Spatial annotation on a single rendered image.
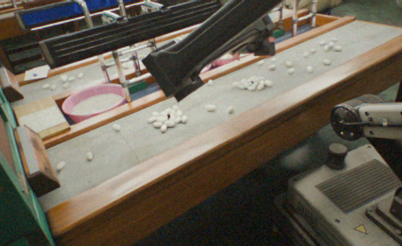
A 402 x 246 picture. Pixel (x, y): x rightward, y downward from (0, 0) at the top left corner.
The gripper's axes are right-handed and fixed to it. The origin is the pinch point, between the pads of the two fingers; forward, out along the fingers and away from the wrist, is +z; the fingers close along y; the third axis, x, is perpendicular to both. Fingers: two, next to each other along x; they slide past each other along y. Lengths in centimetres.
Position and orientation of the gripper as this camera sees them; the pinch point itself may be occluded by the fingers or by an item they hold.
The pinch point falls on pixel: (252, 57)
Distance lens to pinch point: 112.3
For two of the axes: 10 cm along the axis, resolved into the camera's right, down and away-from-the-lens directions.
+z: 1.6, 2.9, 9.5
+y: 9.9, -0.4, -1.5
